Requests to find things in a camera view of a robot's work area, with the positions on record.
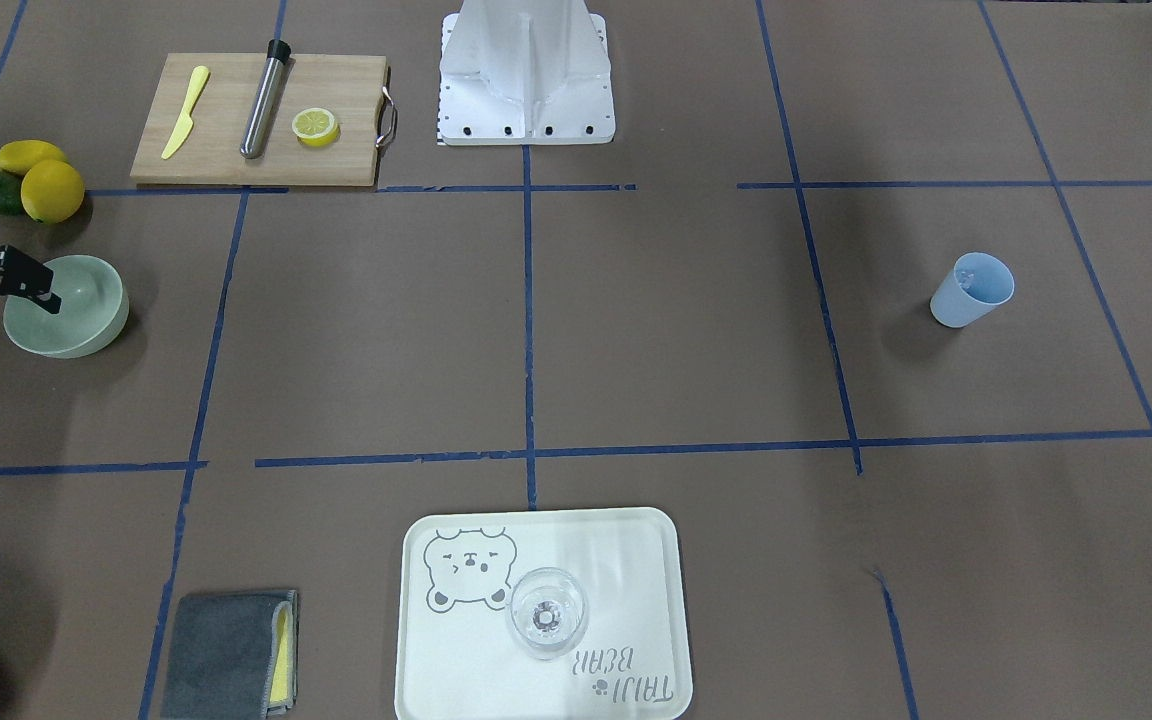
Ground yellow lemon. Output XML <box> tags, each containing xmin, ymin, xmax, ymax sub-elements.
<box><xmin>0</xmin><ymin>138</ymin><xmax>68</xmax><ymax>177</ymax></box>
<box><xmin>20</xmin><ymin>159</ymin><xmax>86</xmax><ymax>223</ymax></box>

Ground cream bear tray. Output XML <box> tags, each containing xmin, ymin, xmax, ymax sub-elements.
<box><xmin>394</xmin><ymin>507</ymin><xmax>694</xmax><ymax>719</ymax></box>

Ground clear wine glass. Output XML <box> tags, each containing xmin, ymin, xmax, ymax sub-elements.
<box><xmin>508</xmin><ymin>566</ymin><xmax>591</xmax><ymax>661</ymax></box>

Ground wooden cutting board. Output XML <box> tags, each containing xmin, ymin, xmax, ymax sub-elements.
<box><xmin>129</xmin><ymin>53</ymin><xmax>399</xmax><ymax>188</ymax></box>

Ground light green bowl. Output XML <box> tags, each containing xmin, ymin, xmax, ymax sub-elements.
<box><xmin>3</xmin><ymin>255</ymin><xmax>131</xmax><ymax>359</ymax></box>

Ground yellow plastic knife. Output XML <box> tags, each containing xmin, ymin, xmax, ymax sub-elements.
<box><xmin>160</xmin><ymin>65</ymin><xmax>211</xmax><ymax>160</ymax></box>

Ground light blue plastic cup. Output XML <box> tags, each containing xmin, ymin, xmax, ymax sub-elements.
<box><xmin>929</xmin><ymin>252</ymin><xmax>1016</xmax><ymax>329</ymax></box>

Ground steel muddler black tip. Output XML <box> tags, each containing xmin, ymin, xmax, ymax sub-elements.
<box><xmin>238</xmin><ymin>38</ymin><xmax>291</xmax><ymax>160</ymax></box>

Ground lemon half slice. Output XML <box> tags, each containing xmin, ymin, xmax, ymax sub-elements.
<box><xmin>291</xmin><ymin>108</ymin><xmax>340</xmax><ymax>149</ymax></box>

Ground grey folded cloth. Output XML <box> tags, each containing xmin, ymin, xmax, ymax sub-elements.
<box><xmin>160</xmin><ymin>588</ymin><xmax>300</xmax><ymax>719</ymax></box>

